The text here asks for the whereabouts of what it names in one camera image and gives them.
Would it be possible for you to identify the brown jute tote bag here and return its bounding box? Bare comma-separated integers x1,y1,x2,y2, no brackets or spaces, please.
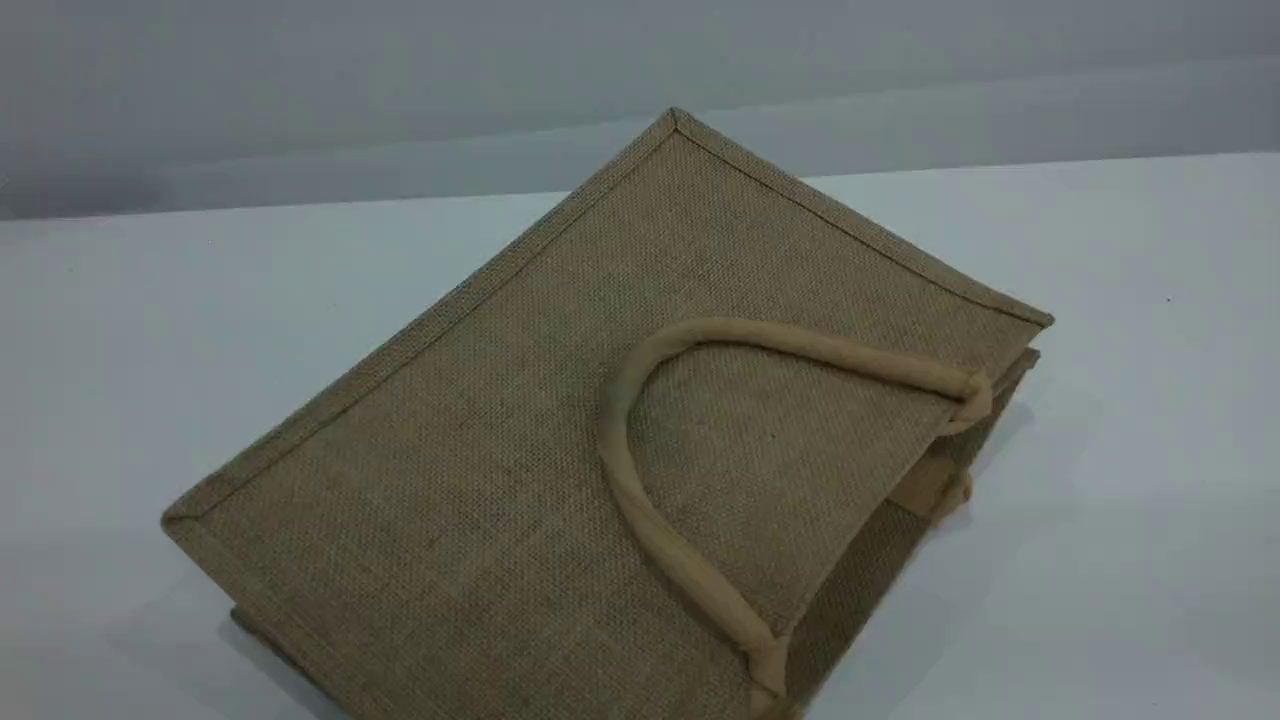
160,105,1057,720

